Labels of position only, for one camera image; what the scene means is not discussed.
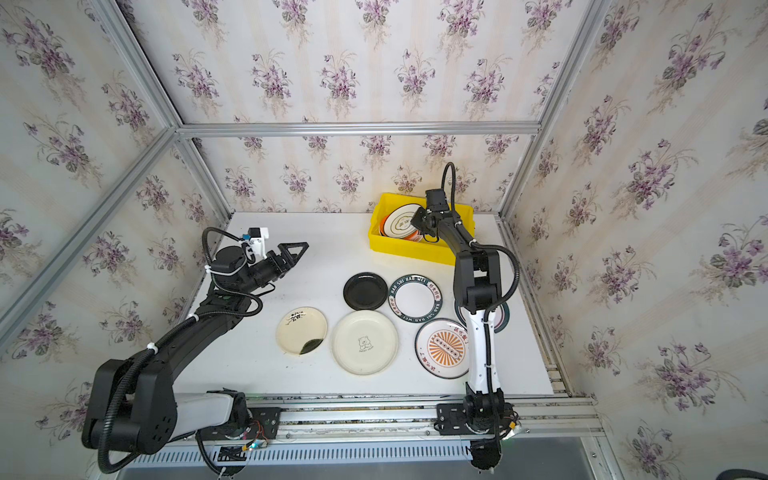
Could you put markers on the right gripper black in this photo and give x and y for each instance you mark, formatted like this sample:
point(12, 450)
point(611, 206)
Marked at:
point(425, 218)

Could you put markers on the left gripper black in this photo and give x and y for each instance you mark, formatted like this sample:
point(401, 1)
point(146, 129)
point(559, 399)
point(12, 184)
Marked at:
point(281, 257)

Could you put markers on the orange plastic plate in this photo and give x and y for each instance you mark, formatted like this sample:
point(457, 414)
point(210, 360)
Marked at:
point(381, 227)

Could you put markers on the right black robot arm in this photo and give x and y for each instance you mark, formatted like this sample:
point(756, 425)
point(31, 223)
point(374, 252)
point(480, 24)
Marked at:
point(485, 278)

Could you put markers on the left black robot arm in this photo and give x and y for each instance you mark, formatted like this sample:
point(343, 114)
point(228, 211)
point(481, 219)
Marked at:
point(133, 409)

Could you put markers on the yellow plastic bin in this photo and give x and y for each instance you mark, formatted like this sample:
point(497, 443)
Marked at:
point(456, 234)

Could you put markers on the cream plate black ink pattern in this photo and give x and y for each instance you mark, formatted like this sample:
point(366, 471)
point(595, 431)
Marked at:
point(301, 330)

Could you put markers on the black round plate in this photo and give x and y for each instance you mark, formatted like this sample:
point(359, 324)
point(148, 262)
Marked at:
point(365, 291)

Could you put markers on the white plate green text rim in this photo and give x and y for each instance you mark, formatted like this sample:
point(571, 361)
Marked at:
point(415, 298)

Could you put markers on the cream plate bear drawing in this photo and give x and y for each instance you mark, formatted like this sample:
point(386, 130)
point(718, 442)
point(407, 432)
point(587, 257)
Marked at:
point(364, 343)

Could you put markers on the white plate orange sunburst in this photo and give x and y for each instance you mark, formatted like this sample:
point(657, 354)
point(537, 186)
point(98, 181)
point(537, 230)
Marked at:
point(441, 346)

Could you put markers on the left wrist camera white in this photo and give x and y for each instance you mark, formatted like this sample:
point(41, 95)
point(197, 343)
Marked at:
point(254, 244)

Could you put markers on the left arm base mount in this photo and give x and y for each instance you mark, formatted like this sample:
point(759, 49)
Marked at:
point(255, 426)

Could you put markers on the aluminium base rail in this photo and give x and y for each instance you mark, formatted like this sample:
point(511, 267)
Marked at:
point(291, 432)

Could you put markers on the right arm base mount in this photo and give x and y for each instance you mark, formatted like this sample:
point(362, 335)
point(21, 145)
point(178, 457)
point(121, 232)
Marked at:
point(486, 416)

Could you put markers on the aluminium frame post right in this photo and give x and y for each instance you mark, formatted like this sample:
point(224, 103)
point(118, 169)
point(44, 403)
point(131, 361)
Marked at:
point(575, 58)

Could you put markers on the aluminium frame post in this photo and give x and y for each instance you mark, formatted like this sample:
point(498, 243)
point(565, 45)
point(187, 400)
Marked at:
point(74, 120)
point(575, 58)

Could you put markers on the aluminium frame post left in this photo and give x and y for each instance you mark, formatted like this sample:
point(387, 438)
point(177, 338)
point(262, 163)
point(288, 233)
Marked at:
point(74, 120)

